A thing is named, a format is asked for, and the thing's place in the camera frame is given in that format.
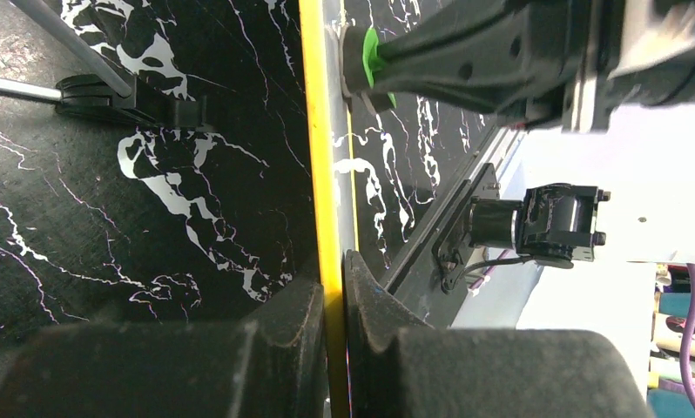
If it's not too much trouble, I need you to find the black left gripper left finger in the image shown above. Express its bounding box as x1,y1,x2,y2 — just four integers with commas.
0,259,327,417

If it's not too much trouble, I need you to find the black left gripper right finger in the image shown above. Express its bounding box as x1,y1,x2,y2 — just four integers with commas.
343,250,651,417

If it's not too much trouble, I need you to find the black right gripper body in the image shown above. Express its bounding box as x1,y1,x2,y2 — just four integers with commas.
497,1,695,133

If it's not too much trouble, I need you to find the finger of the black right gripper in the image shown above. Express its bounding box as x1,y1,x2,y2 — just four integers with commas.
377,0,572,61
370,34,578,116

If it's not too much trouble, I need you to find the green bone-shaped eraser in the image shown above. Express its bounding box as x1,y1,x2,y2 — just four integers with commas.
338,24,396,116

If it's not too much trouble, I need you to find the yellow-framed whiteboard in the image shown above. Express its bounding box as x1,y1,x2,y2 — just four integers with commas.
298,1,351,417

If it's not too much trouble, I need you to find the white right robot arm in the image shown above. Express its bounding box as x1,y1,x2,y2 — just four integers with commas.
342,1,695,293

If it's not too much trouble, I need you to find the black grey folding easel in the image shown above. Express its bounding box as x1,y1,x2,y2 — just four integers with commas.
0,1,214,131

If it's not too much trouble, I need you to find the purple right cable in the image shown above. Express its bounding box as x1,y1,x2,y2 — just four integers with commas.
469,247,695,418

